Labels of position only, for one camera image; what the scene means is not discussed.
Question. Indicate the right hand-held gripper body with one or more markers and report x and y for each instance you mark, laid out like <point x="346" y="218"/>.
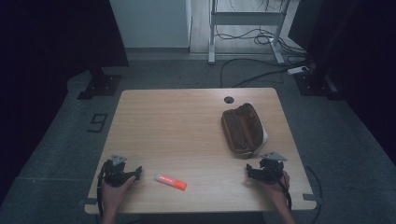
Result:
<point x="271" y="169"/>

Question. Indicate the black stand base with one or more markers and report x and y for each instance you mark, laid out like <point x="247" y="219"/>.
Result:
<point x="314" y="84"/>
<point x="101" y="85"/>

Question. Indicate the dark curtain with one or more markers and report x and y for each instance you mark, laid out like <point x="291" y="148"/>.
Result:
<point x="358" y="62"/>
<point x="46" y="62"/>

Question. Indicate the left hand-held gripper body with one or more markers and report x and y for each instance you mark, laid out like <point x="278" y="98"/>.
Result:
<point x="113" y="174"/>

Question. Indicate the orange glue stick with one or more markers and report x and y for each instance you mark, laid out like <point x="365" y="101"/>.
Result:
<point x="170" y="181"/>

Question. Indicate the white metal desk frame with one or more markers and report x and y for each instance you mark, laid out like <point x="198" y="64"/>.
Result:
<point x="246" y="18"/>

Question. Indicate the white cabinet panel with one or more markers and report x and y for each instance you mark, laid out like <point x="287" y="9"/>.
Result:
<point x="149" y="23"/>

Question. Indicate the person's left hand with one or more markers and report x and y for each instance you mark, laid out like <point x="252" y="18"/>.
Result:
<point x="113" y="194"/>

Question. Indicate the brown pencil case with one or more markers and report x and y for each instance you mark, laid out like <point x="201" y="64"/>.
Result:
<point x="243" y="130"/>

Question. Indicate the white power strip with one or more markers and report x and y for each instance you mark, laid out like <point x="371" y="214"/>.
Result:
<point x="297" y="70"/>

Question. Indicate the person's right hand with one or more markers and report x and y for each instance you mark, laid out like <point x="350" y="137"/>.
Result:
<point x="275" y="191"/>

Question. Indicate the black table grommet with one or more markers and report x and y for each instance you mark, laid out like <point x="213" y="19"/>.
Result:
<point x="229" y="100"/>

